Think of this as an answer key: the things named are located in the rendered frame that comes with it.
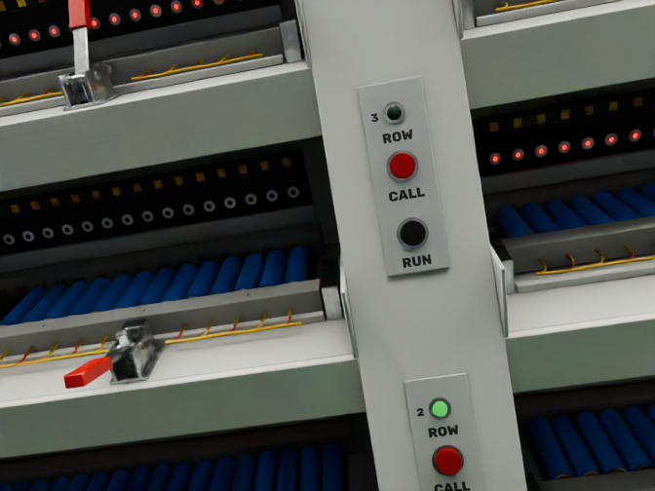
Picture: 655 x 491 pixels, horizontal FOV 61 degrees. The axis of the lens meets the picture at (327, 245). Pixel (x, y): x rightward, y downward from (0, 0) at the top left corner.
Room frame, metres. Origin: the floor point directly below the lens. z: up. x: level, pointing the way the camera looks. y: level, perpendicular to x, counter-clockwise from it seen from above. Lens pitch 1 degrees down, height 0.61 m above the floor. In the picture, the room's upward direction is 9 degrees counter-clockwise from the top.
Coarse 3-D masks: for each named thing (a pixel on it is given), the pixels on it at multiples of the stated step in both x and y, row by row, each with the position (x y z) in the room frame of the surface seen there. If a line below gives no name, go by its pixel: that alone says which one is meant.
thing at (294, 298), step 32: (256, 288) 0.42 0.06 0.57; (288, 288) 0.41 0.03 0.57; (320, 288) 0.41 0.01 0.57; (64, 320) 0.43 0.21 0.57; (96, 320) 0.42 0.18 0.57; (128, 320) 0.42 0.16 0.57; (160, 320) 0.42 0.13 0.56; (192, 320) 0.42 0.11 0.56; (224, 320) 0.42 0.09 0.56; (256, 320) 0.41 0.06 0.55; (0, 352) 0.43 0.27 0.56; (32, 352) 0.43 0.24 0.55; (96, 352) 0.41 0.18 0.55
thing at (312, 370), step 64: (0, 256) 0.55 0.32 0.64; (64, 256) 0.55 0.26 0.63; (320, 256) 0.51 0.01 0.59; (0, 384) 0.41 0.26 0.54; (128, 384) 0.38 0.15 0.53; (192, 384) 0.37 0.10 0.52; (256, 384) 0.37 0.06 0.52; (320, 384) 0.37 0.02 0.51; (0, 448) 0.40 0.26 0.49; (64, 448) 0.40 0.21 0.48
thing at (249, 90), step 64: (0, 0) 0.53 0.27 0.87; (64, 0) 0.53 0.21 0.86; (128, 0) 0.53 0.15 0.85; (192, 0) 0.53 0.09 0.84; (256, 0) 0.53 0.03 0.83; (0, 64) 0.55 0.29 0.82; (64, 64) 0.55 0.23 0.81; (128, 64) 0.43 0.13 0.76; (192, 64) 0.43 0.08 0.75; (256, 64) 0.41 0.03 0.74; (0, 128) 0.38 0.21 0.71; (64, 128) 0.38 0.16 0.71; (128, 128) 0.38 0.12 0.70; (192, 128) 0.38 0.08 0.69; (256, 128) 0.38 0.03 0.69; (320, 128) 0.37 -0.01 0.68
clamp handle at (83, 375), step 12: (120, 336) 0.38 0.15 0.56; (120, 348) 0.38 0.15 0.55; (132, 348) 0.38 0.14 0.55; (96, 360) 0.34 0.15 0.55; (108, 360) 0.35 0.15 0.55; (72, 372) 0.32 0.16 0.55; (84, 372) 0.32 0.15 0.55; (96, 372) 0.33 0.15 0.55; (72, 384) 0.32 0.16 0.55; (84, 384) 0.32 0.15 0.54
